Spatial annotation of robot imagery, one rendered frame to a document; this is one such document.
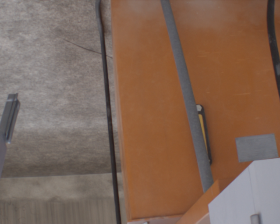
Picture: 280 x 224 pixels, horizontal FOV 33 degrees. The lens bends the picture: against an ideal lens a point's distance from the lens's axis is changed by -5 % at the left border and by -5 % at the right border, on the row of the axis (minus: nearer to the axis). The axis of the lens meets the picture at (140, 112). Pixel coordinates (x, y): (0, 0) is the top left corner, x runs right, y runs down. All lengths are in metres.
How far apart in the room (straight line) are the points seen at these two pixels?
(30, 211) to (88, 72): 1.33
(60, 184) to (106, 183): 0.27
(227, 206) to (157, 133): 0.49
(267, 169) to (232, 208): 0.10
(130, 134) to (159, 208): 0.18
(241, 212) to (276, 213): 0.07
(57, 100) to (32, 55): 0.36
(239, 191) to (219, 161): 0.51
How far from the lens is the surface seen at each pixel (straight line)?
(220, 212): 0.69
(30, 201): 2.86
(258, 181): 0.54
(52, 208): 2.84
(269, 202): 0.54
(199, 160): 0.91
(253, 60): 1.24
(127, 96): 1.15
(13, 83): 1.75
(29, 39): 1.50
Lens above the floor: 0.79
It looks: 23 degrees down
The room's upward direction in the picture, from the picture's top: 174 degrees clockwise
